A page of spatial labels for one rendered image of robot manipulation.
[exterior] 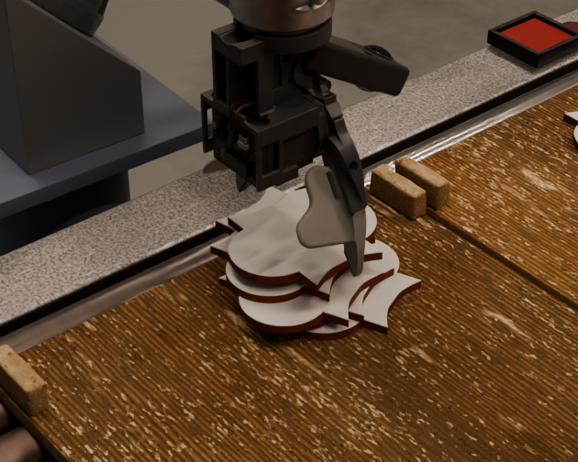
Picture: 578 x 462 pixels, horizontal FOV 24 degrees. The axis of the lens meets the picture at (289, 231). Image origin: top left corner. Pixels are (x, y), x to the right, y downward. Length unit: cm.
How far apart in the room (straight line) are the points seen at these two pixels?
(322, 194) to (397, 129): 37
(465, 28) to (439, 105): 214
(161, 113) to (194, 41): 199
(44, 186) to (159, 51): 206
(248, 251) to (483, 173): 29
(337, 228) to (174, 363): 17
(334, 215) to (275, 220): 11
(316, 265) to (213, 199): 23
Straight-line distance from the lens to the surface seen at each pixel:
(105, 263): 118
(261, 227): 110
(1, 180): 139
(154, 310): 110
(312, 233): 99
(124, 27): 355
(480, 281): 113
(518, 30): 153
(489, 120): 138
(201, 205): 125
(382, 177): 120
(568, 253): 118
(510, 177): 126
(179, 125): 145
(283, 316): 105
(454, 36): 350
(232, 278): 107
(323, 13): 94
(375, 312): 108
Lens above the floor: 163
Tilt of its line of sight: 36 degrees down
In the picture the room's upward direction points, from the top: straight up
